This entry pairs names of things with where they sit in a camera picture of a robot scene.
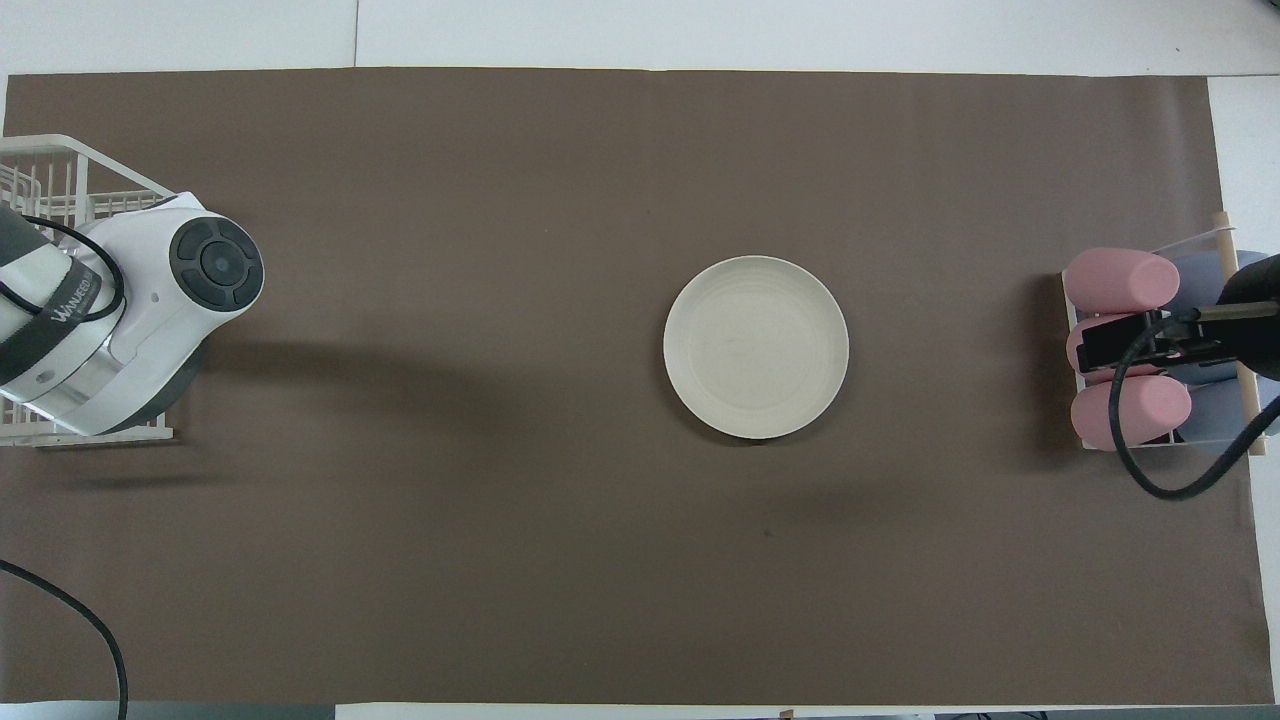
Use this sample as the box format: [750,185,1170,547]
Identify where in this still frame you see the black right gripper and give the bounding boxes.
[1078,253,1280,381]

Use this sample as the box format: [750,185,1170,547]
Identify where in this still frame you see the cream round plate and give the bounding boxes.
[663,256,851,441]

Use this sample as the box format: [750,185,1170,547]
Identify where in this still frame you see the pink plastic cup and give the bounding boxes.
[1070,375,1193,452]
[1066,313,1151,383]
[1062,248,1181,314]

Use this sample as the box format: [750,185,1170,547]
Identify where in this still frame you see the brown table mat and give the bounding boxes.
[0,68,1263,706]

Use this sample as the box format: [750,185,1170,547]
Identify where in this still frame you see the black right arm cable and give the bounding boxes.
[1108,305,1280,501]

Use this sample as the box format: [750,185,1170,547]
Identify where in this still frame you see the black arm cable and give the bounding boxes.
[1108,305,1280,501]
[0,215,127,323]

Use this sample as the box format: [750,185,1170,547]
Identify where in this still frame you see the white cup rack wooden handle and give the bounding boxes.
[1060,211,1269,458]

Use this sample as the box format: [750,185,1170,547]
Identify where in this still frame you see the white wire dish rack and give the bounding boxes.
[0,134,191,448]

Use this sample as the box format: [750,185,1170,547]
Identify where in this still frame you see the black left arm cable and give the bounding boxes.
[0,215,127,323]

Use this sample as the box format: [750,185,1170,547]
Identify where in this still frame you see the black loose cable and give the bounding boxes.
[0,560,129,720]

